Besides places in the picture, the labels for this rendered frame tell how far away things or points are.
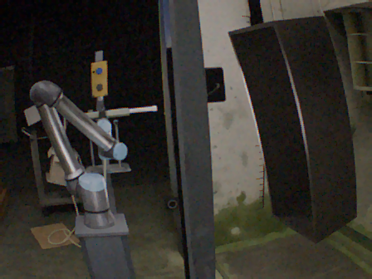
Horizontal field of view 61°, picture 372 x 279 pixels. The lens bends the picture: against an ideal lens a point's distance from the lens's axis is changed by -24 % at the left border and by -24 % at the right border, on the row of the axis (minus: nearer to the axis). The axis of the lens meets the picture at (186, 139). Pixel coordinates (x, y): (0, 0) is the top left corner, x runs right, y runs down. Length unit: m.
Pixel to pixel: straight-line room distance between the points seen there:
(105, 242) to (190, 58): 1.43
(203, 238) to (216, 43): 2.12
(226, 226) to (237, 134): 0.70
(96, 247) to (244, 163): 1.38
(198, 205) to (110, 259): 1.35
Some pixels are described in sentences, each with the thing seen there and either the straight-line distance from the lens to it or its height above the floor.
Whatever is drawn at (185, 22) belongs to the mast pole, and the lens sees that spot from 0.71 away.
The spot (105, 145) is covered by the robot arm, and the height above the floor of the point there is 1.06.
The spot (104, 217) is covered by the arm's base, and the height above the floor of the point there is 0.70.
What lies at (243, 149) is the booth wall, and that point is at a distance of 2.86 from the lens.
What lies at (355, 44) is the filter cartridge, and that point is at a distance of 3.02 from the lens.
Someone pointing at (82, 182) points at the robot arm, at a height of 0.90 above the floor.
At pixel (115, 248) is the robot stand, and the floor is 0.53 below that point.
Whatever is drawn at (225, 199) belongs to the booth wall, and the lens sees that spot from 2.90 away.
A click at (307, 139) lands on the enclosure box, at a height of 1.07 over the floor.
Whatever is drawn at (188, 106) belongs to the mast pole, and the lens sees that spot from 0.71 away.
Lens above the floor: 1.38
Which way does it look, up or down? 9 degrees down
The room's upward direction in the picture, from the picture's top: 4 degrees counter-clockwise
